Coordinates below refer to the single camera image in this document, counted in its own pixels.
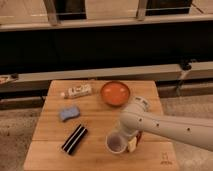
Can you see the orange bowl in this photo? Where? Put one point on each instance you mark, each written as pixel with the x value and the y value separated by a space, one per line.
pixel 115 93

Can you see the blue sponge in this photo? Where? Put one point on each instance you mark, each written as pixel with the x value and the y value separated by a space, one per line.
pixel 69 113

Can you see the black striped box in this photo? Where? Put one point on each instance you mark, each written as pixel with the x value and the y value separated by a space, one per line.
pixel 74 139

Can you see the white tube with label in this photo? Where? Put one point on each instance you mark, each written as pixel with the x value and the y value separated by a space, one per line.
pixel 77 91

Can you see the grey metal rail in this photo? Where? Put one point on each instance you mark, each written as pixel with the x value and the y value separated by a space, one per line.
pixel 168 72

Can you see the white ceramic cup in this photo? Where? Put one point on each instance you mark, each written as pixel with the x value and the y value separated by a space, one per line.
pixel 116 143

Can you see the black clamp with cable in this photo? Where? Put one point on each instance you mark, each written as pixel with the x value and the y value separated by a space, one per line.
pixel 186 67

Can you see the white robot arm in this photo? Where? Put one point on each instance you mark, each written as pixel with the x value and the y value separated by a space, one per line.
pixel 135 117

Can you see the wooden table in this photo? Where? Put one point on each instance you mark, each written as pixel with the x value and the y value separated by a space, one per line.
pixel 153 153

